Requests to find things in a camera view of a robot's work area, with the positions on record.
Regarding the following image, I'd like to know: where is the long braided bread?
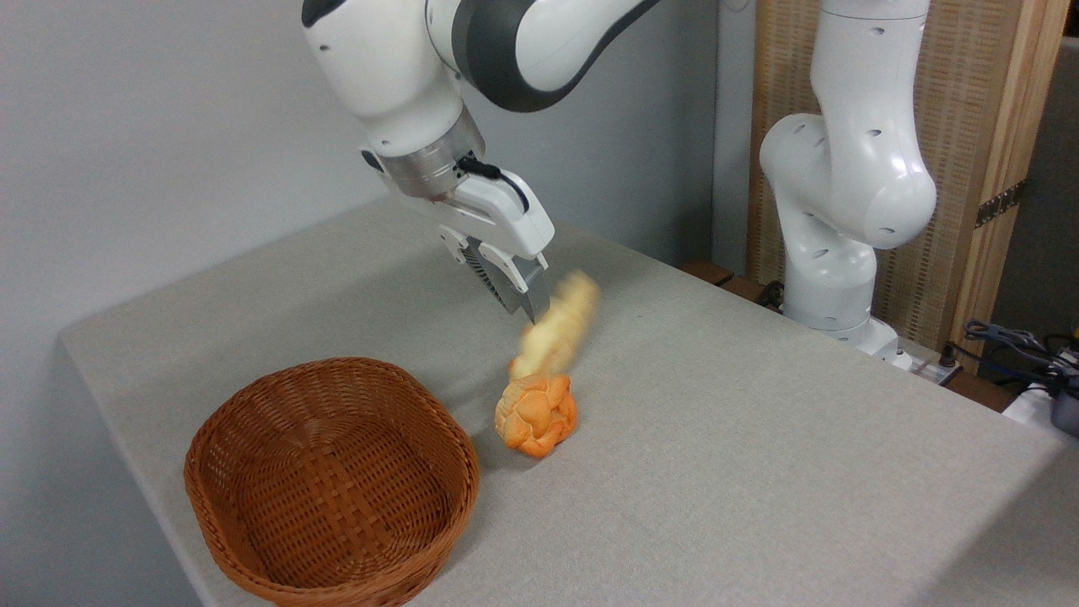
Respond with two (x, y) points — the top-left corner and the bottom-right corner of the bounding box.
(507, 269), (602, 381)

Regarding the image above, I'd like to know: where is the round knotted bread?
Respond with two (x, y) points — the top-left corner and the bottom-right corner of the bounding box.
(494, 373), (580, 459)

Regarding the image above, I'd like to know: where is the metal screen hinge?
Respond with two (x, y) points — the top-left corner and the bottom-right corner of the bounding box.
(974, 180), (1028, 229)

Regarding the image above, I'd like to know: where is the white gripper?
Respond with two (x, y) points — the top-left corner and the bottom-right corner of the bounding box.
(361, 147), (556, 326)

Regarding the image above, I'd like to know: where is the wooden woven folding screen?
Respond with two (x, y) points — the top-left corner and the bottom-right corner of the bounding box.
(748, 0), (1071, 373)

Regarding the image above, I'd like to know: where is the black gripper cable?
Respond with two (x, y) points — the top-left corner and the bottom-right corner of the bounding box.
(457, 156), (532, 214)

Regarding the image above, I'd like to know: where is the brown wicker basket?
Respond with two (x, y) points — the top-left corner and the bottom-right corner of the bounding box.
(184, 357), (481, 607)

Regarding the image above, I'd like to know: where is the bundle of dark cables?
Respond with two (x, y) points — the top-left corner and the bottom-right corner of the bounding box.
(938, 320), (1079, 397)

